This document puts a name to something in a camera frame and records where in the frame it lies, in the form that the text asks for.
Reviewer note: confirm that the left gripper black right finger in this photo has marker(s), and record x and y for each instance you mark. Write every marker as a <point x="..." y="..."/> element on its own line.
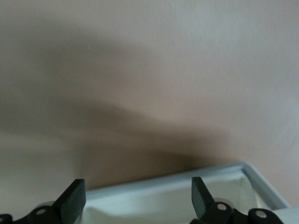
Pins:
<point x="201" y="200"/>

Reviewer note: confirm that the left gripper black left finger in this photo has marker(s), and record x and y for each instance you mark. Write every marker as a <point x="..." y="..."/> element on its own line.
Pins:
<point x="70" y="203"/>

